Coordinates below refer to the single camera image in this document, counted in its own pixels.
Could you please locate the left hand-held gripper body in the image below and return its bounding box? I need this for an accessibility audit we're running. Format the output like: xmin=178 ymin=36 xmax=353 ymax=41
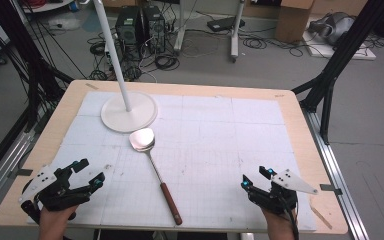
xmin=17 ymin=164 xmax=96 ymax=225

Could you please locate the white pole stand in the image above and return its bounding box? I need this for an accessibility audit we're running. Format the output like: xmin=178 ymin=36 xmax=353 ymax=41
xmin=92 ymin=0 xmax=159 ymax=134

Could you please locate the flat black device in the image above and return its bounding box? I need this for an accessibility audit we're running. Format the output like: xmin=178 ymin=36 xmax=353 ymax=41
xmin=206 ymin=16 xmax=246 ymax=33

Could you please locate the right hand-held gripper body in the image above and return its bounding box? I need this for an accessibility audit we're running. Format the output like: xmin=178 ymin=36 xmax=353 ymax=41
xmin=247 ymin=168 xmax=320 ymax=216

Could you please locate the black metal frame strut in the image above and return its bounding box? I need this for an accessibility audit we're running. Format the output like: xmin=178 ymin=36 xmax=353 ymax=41
xmin=291 ymin=0 xmax=384 ymax=145

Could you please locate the white floor board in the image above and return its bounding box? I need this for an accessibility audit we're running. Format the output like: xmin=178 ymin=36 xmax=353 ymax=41
xmin=302 ymin=30 xmax=378 ymax=61

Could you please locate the black computer tower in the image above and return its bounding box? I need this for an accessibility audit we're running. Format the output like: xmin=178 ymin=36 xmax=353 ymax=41
xmin=141 ymin=4 xmax=167 ymax=54
xmin=114 ymin=5 xmax=143 ymax=47

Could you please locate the grey bag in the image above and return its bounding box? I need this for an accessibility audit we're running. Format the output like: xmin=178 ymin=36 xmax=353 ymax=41
xmin=308 ymin=11 xmax=357 ymax=46

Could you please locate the aluminium rail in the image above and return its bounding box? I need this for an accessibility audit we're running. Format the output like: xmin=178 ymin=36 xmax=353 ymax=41
xmin=0 ymin=129 xmax=36 ymax=218
xmin=302 ymin=109 xmax=370 ymax=240

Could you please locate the tall open cardboard box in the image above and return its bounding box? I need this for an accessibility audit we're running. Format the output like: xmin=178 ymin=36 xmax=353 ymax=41
xmin=274 ymin=0 xmax=316 ymax=44

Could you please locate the black metal frame with cables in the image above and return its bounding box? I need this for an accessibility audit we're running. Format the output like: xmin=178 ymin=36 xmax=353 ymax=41
xmin=0 ymin=0 xmax=75 ymax=134

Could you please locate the coiled black cable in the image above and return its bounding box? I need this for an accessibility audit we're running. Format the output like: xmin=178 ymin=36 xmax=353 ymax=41
xmin=154 ymin=54 xmax=181 ymax=72
xmin=242 ymin=35 xmax=268 ymax=51

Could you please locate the person's right hand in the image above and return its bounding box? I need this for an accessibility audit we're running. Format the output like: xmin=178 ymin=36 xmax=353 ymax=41
xmin=261 ymin=206 xmax=298 ymax=240

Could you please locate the person's left hand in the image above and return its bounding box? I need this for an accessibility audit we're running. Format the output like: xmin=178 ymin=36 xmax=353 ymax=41
xmin=38 ymin=204 xmax=80 ymax=240

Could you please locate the black tape piece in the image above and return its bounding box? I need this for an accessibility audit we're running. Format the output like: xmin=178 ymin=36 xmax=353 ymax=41
xmin=319 ymin=183 xmax=344 ymax=196

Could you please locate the metal spatula with wooden handle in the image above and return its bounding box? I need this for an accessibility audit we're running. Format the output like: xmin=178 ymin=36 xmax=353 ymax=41
xmin=128 ymin=127 xmax=184 ymax=226

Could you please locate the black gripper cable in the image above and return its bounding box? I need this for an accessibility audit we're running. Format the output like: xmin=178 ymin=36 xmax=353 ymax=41
xmin=279 ymin=194 xmax=301 ymax=240

